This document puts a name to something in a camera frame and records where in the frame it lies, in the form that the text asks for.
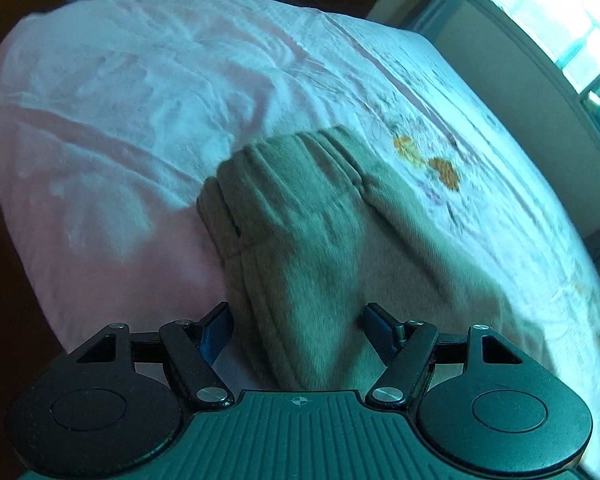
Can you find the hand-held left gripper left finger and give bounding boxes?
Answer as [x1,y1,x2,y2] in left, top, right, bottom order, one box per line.
[72,301,235,409]

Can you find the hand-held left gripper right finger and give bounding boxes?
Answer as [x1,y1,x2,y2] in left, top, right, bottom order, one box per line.
[362,302,526,407]

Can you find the grey pants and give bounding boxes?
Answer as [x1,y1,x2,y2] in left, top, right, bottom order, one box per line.
[196,125,551,396]

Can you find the bed with pink floral sheet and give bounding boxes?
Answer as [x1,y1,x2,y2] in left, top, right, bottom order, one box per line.
[0,0,600,461]

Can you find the blue curtain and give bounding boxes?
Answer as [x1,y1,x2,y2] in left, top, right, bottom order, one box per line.
[405,0,488,43]

